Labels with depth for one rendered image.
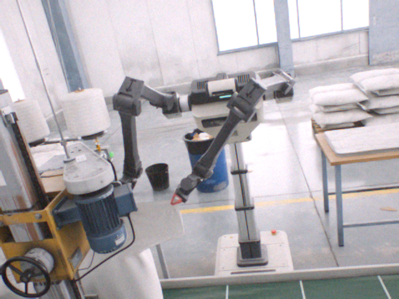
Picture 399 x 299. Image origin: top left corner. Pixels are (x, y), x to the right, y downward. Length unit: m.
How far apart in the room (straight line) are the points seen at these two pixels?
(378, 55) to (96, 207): 9.18
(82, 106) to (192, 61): 8.34
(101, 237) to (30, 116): 0.55
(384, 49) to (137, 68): 6.20
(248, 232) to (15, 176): 1.55
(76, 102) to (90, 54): 8.95
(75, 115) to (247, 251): 1.56
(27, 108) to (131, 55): 8.50
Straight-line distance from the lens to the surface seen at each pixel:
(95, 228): 1.45
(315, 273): 2.28
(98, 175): 1.34
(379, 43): 10.04
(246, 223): 2.42
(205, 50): 9.59
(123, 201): 1.42
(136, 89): 1.47
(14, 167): 1.39
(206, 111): 1.92
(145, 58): 9.89
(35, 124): 1.57
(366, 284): 2.27
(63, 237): 1.50
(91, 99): 1.42
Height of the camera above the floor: 1.88
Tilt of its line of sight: 20 degrees down
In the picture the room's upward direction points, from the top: 11 degrees counter-clockwise
